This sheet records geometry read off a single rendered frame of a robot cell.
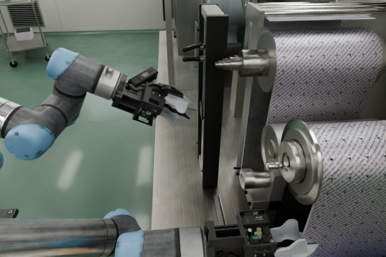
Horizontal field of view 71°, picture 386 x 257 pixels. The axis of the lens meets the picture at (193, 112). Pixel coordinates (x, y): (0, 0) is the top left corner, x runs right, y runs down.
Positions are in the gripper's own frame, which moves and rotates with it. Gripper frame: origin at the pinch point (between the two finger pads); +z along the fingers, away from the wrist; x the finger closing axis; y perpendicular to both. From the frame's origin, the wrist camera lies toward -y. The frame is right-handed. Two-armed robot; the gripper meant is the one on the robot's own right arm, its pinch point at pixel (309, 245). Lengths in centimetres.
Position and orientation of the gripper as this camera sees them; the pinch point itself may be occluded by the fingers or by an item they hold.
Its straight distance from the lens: 61.1
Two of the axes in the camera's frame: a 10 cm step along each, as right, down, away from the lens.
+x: -0.9, -5.2, 8.5
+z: 10.0, -0.5, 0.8
